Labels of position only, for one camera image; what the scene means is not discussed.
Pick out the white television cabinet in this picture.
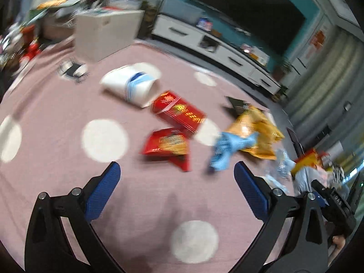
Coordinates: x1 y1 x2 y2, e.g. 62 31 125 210
152 14 283 95

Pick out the green wafer packet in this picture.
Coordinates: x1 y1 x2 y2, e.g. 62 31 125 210
224 96 252 117

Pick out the blue glove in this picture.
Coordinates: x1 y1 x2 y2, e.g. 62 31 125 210
209 132 259 173

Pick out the yellow red shopping bag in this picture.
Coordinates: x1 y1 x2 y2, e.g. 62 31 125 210
291 148 332 174

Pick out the white paper cup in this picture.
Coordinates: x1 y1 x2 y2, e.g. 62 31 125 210
100 63 157 109

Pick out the clear blue-printed plastic wrapper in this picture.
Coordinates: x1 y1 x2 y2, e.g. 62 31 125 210
264 148 296 183

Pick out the red wall decoration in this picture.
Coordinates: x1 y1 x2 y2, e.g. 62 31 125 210
310 30 325 48

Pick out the red snack packet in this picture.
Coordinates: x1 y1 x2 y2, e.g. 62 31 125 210
141 128 191 173

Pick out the yellow snack bag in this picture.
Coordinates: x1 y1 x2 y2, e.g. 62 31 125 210
227 106 285 160

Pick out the black television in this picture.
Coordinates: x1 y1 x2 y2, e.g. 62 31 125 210
187 0 306 55

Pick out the pink dotted rug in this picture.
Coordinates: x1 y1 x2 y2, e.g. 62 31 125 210
0 38 297 273

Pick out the pale blue plastic bag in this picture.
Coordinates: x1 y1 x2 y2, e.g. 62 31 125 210
294 166 327 194

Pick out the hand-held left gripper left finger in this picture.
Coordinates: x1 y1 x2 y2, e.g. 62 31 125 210
25 162 126 273

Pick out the potted plant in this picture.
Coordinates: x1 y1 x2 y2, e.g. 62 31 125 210
273 59 291 83

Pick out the white calendar card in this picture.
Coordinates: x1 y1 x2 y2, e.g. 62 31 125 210
250 47 270 64

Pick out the small blue display box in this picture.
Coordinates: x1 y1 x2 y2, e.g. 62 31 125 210
197 18 213 32

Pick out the grey curtain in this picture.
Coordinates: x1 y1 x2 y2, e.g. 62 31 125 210
284 24 364 154

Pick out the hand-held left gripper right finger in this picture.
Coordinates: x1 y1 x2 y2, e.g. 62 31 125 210
234 162 329 273

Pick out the red box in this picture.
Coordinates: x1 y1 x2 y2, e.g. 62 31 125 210
152 90 207 137

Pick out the white bin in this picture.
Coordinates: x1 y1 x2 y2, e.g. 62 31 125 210
73 9 145 62

